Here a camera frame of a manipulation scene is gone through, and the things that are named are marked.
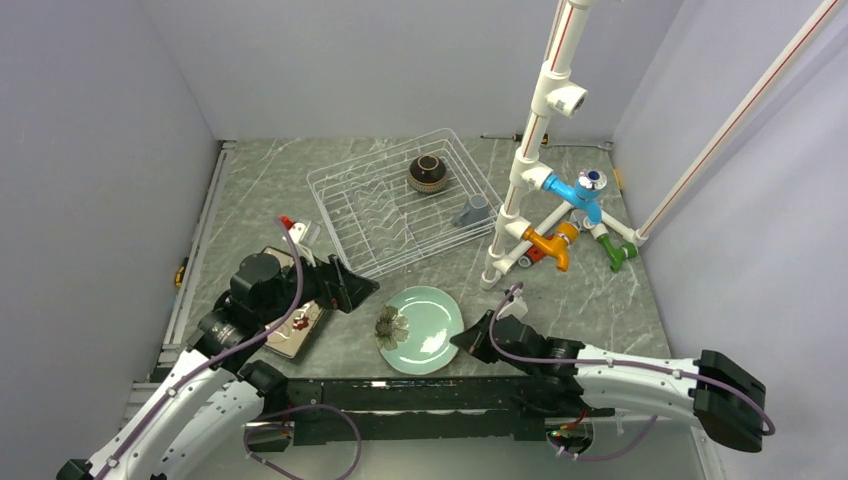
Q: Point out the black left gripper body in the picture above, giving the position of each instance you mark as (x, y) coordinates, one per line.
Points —
(316, 287)

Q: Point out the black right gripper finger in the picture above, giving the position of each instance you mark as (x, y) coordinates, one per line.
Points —
(475, 343)
(484, 326)

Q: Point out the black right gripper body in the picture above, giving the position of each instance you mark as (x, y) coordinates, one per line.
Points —
(530, 366)

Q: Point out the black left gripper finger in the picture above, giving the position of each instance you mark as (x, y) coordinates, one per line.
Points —
(348, 268)
(354, 291)

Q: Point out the teal flower ceramic plate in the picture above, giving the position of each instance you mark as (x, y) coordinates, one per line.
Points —
(413, 330)

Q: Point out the brown rectangular floral plate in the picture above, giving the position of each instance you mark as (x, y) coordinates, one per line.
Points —
(292, 338)

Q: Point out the grey dotted ceramic mug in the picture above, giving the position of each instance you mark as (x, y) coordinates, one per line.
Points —
(474, 211)

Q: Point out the brown patterned ceramic bowl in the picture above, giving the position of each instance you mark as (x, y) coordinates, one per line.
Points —
(427, 174)

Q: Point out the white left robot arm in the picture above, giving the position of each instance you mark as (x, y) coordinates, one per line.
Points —
(216, 386)

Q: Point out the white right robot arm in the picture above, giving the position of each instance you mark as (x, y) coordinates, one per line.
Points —
(711, 392)

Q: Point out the orange pipe fitting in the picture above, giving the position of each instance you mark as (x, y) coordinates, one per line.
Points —
(555, 245)

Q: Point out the green pipe fitting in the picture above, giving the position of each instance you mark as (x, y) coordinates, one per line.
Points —
(617, 255)

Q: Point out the blue pipe valve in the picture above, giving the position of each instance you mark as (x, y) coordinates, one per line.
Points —
(582, 194)

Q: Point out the white diagonal PVC pipe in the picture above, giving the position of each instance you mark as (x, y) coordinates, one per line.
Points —
(821, 16)

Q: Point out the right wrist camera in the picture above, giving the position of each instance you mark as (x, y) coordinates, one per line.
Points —
(515, 306)

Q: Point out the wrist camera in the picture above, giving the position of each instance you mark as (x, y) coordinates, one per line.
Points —
(515, 306)
(303, 236)

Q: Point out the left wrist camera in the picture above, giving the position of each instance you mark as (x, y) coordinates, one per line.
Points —
(303, 236)

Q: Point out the white wire dish rack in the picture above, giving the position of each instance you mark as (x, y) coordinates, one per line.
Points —
(379, 224)

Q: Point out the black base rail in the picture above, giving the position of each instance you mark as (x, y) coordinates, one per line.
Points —
(420, 408)

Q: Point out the yellow handled screwdriver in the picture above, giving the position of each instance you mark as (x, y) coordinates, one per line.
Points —
(516, 138)

